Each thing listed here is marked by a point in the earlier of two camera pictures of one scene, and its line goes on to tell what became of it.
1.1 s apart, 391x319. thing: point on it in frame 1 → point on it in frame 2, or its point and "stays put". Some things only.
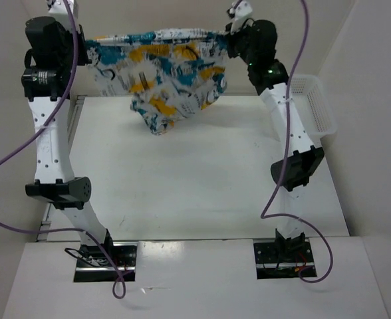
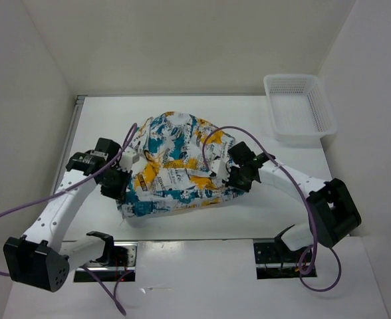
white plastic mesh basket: [312, 104] stays put
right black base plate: [282, 258] stays put
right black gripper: [246, 28] → [245, 187]
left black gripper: [83, 58] → [118, 193]
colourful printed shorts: [169, 75] → [175, 153]
